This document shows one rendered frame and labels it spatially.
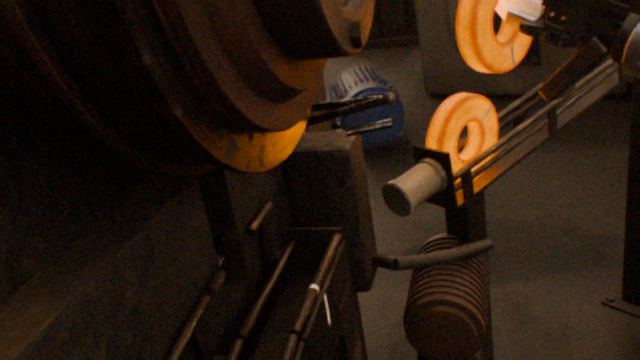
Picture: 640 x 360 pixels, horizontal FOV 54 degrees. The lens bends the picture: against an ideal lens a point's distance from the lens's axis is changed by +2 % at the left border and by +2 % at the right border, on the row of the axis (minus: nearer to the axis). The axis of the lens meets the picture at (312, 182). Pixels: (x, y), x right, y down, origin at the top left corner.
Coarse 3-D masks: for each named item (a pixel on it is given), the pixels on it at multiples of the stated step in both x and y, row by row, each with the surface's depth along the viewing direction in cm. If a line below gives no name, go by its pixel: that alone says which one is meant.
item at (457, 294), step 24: (432, 240) 110; (456, 240) 108; (456, 264) 101; (480, 264) 105; (432, 288) 97; (456, 288) 96; (480, 288) 99; (408, 312) 97; (432, 312) 94; (456, 312) 93; (480, 312) 95; (408, 336) 99; (432, 336) 96; (456, 336) 95; (480, 336) 95
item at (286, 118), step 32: (160, 0) 38; (192, 0) 40; (224, 0) 41; (192, 32) 40; (224, 32) 43; (256, 32) 45; (192, 64) 42; (224, 64) 44; (256, 64) 46; (288, 64) 51; (320, 64) 60; (224, 96) 44; (256, 96) 49; (288, 96) 54; (256, 128) 51; (288, 128) 57
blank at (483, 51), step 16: (464, 0) 86; (480, 0) 84; (496, 0) 87; (464, 16) 85; (480, 16) 85; (464, 32) 86; (480, 32) 86; (512, 32) 92; (464, 48) 88; (480, 48) 87; (496, 48) 89; (512, 48) 91; (480, 64) 88; (496, 64) 90; (512, 64) 92
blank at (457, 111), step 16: (464, 96) 100; (480, 96) 101; (448, 112) 98; (464, 112) 99; (480, 112) 102; (432, 128) 99; (448, 128) 98; (480, 128) 104; (496, 128) 106; (432, 144) 99; (448, 144) 99; (480, 144) 105; (464, 160) 103
